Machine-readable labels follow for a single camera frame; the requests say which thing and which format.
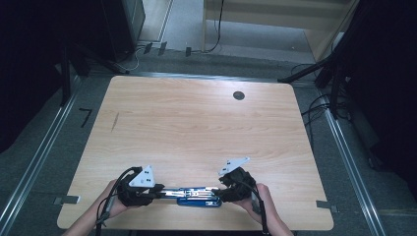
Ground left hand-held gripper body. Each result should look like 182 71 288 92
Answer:
116 164 157 207

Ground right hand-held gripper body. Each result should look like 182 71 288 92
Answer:
217 156 258 203

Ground blue and silver stapler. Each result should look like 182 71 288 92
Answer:
159 186 223 208

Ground person's left hand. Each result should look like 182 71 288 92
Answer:
96 179 133 220

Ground person's right hand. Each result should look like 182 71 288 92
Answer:
233 182 275 224

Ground grey tape strip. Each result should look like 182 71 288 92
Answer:
315 200 339 213
53 195 82 207

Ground black metal stand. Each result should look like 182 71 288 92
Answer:
276 0 375 120
59 41 73 108

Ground black cabinet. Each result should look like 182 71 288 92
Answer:
100 0 148 64

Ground beige wooden furniture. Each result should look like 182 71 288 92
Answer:
201 0 362 64

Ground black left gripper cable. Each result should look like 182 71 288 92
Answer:
94 166 144 236

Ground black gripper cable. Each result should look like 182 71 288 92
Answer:
244 181 271 236
94 166 144 236

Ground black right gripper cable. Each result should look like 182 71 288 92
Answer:
244 181 271 236

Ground metal floor rail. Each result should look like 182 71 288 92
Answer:
322 103 388 236
0 74 84 236

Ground black floor cables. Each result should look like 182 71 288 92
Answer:
290 62 332 146

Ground black hanging cable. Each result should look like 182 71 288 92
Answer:
190 0 226 55

